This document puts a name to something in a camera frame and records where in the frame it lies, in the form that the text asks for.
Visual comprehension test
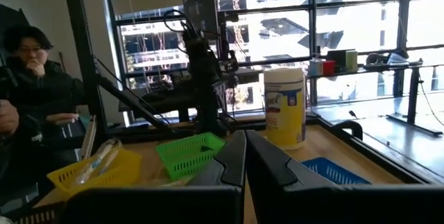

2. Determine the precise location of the pale green cup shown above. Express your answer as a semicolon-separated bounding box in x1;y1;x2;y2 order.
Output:
345;49;359;74

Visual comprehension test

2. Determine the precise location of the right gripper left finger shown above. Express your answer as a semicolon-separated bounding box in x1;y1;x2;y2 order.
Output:
187;129;248;188

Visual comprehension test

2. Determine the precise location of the black window frame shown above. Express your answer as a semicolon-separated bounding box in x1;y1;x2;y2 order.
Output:
100;0;444;121

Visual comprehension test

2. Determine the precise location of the black diagonal frame strut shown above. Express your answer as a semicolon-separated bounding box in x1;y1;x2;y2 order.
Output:
92;56;176;134

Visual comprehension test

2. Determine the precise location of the red box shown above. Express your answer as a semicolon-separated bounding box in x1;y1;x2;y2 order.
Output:
322;60;336;76

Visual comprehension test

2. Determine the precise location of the green plastic basket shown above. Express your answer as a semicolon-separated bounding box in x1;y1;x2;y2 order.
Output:
155;132;226;182

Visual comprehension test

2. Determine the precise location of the grey bundle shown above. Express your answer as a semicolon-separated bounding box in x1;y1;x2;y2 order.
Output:
366;53;389;67

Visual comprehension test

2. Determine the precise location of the person's hand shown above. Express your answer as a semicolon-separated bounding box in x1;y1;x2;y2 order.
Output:
0;98;21;136

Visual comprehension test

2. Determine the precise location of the Lysol wipes canister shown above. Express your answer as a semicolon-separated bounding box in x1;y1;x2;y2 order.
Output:
263;67;308;151

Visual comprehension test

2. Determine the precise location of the black table edge rail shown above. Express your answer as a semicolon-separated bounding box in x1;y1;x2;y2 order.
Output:
310;114;424;186

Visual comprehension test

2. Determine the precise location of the light wooden stick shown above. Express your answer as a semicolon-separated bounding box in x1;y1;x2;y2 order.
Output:
80;114;98;161

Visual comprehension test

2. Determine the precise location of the yellow plastic slotted basket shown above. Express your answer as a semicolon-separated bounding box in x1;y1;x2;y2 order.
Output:
46;146;143;197

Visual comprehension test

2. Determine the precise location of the black shelf board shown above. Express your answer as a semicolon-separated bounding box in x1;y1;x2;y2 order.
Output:
307;62;424;78

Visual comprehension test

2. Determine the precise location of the black loop handle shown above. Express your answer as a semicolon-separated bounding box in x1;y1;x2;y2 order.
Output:
330;119;364;142

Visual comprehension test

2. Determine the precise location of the person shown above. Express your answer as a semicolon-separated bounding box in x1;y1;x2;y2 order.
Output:
0;24;87;197

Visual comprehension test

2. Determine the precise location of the grey side table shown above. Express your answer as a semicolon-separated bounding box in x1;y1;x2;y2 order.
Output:
305;94;444;180

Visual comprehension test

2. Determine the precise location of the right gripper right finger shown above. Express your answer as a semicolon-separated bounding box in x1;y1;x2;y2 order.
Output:
244;129;336;188

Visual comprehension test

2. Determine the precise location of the blue plastic basket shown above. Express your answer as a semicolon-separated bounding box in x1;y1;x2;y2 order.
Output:
300;157;372;186

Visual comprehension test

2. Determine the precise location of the blue white toothbrush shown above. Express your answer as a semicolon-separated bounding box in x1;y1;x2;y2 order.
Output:
99;139;123;176
74;143;117;187

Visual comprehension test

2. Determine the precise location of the black computer monitor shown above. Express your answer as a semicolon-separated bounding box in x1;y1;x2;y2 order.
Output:
182;0;221;41

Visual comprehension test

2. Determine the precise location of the black frame post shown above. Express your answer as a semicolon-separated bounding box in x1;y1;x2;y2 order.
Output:
61;0;109;145

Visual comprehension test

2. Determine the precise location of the black plastic slotted basket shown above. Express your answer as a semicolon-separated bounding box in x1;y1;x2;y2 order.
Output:
12;201;70;224

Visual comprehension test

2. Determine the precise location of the black box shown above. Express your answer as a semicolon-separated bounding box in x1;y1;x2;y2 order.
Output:
325;49;348;73

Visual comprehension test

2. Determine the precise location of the light blue box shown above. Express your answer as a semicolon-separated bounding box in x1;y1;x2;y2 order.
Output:
309;58;324;77

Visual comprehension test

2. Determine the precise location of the black stand leg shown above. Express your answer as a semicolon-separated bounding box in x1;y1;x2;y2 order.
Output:
386;66;444;138

